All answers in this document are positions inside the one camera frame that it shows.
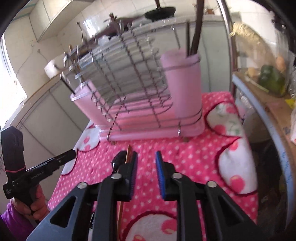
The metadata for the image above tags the green pepper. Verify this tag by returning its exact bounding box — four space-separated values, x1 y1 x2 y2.
258 65 285 96

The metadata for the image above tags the black plastic spoon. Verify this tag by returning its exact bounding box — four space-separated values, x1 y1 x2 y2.
111 151 127 174

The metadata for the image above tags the glass bowl of vegetables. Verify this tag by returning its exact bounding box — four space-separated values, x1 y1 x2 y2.
230 22 295 97

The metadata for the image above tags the black wok wooden handle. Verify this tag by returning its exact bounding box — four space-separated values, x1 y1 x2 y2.
144 0 176 22

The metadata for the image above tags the dark brown chopstick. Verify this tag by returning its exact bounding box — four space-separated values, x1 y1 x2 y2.
190 0 204 55
186 21 190 57

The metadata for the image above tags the person's left hand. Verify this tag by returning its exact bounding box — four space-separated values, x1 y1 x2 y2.
11 185 50 221

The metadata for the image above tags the white rice cooker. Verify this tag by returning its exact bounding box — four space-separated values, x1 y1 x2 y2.
44 59 65 79

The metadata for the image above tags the pink drip tray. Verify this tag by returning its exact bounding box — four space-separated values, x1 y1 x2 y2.
93 111 206 142

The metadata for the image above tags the pink plastic cup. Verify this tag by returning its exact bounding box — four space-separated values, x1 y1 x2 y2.
161 49 202 120
70 80 112 131

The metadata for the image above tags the left pink plastic cup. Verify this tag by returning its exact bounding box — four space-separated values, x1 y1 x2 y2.
70 80 112 131

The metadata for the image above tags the napa cabbage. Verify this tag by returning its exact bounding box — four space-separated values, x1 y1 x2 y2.
230 22 276 68

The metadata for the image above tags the pink polka dot blanket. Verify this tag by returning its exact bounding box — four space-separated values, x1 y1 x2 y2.
46 92 264 240

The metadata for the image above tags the right pink plastic cup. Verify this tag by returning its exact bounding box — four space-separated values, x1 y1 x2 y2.
161 49 202 120

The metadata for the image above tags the wire utensil drying rack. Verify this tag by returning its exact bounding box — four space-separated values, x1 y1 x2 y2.
43 18 204 142

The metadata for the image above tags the steel shelf rack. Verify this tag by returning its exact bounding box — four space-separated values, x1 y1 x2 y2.
217 0 296 227

